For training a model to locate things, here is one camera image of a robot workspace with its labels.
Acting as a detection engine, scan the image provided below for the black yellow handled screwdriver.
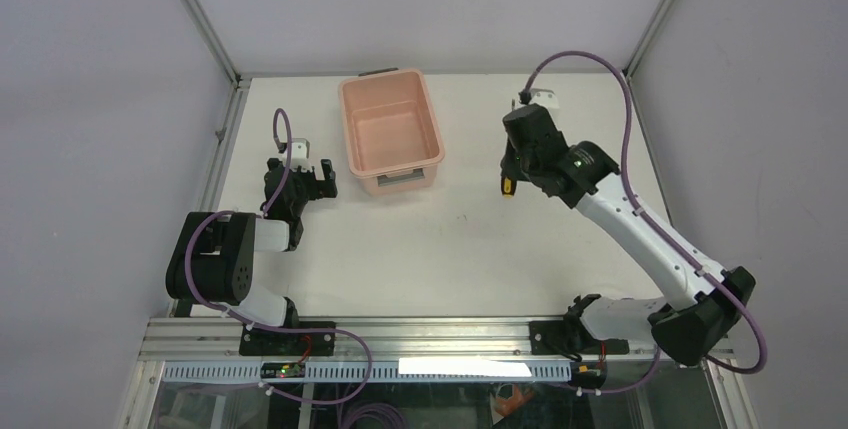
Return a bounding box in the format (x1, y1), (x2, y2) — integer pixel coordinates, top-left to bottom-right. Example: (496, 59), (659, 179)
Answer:
(500, 177), (516, 198)

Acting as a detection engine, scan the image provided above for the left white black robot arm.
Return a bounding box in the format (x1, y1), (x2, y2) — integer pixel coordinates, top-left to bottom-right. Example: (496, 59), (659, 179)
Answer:
(165, 159), (338, 329)

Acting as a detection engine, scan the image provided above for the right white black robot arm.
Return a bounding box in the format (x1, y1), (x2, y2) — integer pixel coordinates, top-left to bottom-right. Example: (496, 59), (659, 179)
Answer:
(501, 104), (756, 366)

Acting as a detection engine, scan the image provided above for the pink plastic bin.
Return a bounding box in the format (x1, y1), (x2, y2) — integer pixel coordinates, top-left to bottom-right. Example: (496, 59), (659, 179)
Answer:
(338, 68), (445, 196)

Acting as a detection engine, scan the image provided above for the orange object under table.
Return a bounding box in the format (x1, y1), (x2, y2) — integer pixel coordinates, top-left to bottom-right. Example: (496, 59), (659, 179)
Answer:
(492, 383), (535, 417)

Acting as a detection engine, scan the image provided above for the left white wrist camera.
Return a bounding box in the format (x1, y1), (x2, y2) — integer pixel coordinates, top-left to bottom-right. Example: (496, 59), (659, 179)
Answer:
(278, 138), (313, 172)

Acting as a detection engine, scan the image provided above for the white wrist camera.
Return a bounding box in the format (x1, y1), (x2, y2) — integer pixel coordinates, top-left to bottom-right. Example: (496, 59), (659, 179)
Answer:
(519, 88), (560, 112)
(278, 138), (313, 172)

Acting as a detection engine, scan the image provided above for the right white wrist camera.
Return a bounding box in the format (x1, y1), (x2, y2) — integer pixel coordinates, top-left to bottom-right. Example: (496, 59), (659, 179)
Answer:
(519, 88), (560, 112)

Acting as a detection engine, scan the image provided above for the left aluminium frame post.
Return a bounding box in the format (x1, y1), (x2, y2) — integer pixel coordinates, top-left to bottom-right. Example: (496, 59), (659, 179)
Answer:
(180, 0), (241, 87)

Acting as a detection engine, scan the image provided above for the aluminium frame post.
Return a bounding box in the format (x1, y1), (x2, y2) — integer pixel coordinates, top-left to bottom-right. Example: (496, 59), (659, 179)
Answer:
(623, 0), (677, 78)
(180, 0), (241, 87)

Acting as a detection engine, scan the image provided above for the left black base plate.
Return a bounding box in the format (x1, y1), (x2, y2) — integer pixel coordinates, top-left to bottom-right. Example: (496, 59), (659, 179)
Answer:
(238, 320), (336, 358)

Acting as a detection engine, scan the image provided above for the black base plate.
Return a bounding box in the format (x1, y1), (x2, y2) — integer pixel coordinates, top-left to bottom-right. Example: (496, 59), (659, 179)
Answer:
(528, 320), (630, 358)
(238, 320), (336, 358)

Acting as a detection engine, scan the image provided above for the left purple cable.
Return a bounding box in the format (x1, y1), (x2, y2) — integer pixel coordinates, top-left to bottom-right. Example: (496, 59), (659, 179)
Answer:
(184, 107), (374, 407)

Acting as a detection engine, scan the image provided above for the purple cable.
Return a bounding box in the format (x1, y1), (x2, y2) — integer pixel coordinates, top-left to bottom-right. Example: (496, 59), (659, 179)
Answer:
(517, 50), (770, 395)
(184, 107), (374, 407)

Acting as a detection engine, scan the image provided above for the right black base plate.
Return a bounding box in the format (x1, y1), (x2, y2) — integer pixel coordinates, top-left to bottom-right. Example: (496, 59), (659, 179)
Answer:
(528, 320), (630, 358)

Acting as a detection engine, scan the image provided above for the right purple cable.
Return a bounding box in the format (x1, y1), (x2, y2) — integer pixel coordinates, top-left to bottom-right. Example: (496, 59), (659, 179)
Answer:
(517, 50), (770, 395)

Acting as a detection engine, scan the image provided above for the aluminium front rail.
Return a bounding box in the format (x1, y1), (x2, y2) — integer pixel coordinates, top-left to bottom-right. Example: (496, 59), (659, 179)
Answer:
(137, 317), (735, 362)

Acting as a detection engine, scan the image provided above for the white slotted cable duct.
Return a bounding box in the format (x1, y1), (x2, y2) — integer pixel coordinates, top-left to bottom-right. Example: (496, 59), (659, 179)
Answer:
(162, 357), (571, 385)

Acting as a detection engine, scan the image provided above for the right aluminium frame post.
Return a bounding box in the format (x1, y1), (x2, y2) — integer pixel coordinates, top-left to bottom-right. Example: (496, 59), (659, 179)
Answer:
(623, 0), (677, 78)

